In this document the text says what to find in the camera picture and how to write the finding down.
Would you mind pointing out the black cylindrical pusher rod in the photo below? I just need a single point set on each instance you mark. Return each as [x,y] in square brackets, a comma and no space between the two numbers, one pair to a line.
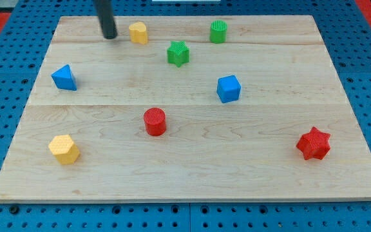
[106,18]

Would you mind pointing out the yellow heart block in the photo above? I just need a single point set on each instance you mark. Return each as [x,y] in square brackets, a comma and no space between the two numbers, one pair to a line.
[138,33]

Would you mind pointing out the blue triangle block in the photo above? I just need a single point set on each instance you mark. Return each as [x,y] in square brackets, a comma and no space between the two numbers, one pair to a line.
[64,79]

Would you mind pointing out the green star block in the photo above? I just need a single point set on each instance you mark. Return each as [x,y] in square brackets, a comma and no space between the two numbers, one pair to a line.
[178,53]

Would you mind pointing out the green cylinder block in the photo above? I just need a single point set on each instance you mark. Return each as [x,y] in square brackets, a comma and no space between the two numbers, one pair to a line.
[218,31]

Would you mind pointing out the red cylinder block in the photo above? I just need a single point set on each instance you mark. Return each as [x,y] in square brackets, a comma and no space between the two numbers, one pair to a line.
[155,121]

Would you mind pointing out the light wooden board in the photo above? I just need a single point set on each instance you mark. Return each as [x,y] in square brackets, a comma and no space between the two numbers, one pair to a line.
[239,151]

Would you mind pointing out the blue cube block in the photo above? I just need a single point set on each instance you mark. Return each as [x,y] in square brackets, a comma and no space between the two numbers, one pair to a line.
[228,89]

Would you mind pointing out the yellow hexagon block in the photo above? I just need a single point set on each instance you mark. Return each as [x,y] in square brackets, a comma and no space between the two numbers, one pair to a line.
[64,149]

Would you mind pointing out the red star block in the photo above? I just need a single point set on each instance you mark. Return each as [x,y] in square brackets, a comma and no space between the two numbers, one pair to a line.
[314,144]

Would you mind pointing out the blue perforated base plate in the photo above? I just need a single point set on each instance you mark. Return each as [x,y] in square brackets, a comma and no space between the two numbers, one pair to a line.
[345,27]

